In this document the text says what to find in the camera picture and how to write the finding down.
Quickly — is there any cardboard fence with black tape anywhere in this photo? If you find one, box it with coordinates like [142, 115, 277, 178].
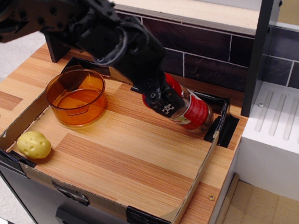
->
[0, 59, 247, 224]

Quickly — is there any orange transparent glass bowl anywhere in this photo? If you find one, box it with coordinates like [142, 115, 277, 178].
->
[45, 69, 107, 127]

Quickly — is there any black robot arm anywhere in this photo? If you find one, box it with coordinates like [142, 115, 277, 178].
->
[0, 0, 185, 117]

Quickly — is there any white toy sink drainboard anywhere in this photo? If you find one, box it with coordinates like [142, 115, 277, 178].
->
[236, 82, 299, 201]

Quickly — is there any dark grey vertical post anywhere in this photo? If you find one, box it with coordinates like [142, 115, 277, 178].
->
[241, 0, 275, 117]

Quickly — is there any red-lidded basil spice bottle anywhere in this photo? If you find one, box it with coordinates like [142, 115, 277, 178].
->
[142, 73, 213, 133]

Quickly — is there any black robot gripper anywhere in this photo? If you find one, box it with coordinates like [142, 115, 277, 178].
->
[80, 16, 185, 116]

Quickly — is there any yellow toy potato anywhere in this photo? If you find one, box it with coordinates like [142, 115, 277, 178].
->
[17, 131, 52, 159]

